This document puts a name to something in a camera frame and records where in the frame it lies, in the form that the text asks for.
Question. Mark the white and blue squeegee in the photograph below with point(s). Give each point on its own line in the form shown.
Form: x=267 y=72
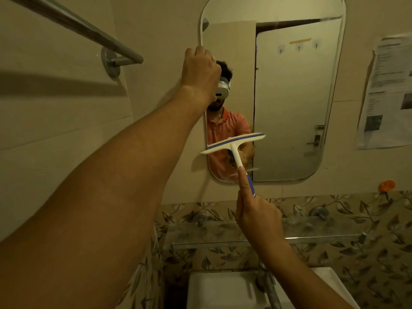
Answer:
x=232 y=145

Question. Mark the orange wall hook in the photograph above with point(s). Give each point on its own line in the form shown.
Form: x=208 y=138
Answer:
x=386 y=186

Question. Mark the person's left fingers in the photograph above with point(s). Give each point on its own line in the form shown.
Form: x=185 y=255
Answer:
x=200 y=52

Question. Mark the rounded wall mirror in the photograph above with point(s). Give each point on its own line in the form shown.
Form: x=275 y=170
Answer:
x=289 y=102

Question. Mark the metal shelf bracket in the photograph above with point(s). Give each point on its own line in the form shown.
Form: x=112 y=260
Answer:
x=200 y=218
x=319 y=213

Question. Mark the person's right hand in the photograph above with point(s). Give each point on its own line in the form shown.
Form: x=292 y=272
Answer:
x=257 y=218

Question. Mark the metal faucet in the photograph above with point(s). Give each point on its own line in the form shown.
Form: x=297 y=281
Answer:
x=268 y=286

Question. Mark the person's left forearm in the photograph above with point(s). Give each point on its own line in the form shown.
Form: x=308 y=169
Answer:
x=106 y=196

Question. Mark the round metal rail mount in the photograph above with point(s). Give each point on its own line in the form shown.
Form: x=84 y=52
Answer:
x=108 y=62

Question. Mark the person's right forearm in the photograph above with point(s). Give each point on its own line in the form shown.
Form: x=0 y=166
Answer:
x=302 y=279

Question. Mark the person's left hand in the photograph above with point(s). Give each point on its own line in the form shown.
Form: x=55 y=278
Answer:
x=199 y=73

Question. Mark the white ceramic sink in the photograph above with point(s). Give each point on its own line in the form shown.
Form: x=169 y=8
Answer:
x=222 y=291

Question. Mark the printed paper notice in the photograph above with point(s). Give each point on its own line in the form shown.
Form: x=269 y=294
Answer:
x=386 y=93

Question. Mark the glass wall shelf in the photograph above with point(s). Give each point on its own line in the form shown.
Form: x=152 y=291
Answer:
x=206 y=234

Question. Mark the metal towel rail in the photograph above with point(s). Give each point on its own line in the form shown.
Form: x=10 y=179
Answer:
x=80 y=27

